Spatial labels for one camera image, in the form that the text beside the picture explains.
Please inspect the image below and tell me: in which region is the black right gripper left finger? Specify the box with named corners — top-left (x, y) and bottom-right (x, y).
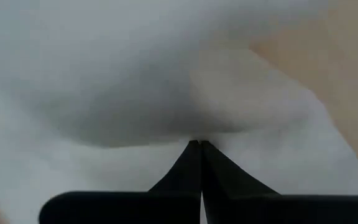
top-left (149, 139), bottom-right (203, 224)

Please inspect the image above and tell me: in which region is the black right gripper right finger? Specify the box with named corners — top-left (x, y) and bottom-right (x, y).
top-left (201, 140), bottom-right (280, 224)

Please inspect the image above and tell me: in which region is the white garment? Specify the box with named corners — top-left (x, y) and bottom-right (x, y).
top-left (0, 0), bottom-right (358, 224)

